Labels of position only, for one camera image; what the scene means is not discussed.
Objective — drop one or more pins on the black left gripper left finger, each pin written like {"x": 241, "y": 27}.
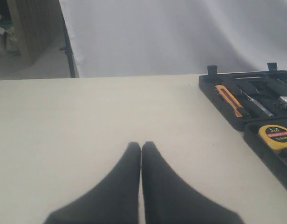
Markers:
{"x": 114, "y": 200}

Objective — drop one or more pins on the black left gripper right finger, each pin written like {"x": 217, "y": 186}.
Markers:
{"x": 168, "y": 199}

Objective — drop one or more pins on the black plastic tool case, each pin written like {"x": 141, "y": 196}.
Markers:
{"x": 264, "y": 86}

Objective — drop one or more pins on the orange utility knife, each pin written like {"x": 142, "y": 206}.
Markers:
{"x": 230, "y": 99}

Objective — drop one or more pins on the yellow tape measure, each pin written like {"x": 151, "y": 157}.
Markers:
{"x": 275, "y": 136}

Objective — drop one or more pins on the clear test pen screwdriver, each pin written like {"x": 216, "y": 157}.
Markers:
{"x": 258, "y": 104}

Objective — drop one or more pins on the black backdrop stand pole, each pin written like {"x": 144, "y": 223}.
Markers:
{"x": 68, "y": 49}

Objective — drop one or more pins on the white backdrop cloth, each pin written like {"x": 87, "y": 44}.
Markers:
{"x": 113, "y": 38}

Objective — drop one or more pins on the grey sack in background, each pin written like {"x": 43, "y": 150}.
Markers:
{"x": 3, "y": 27}

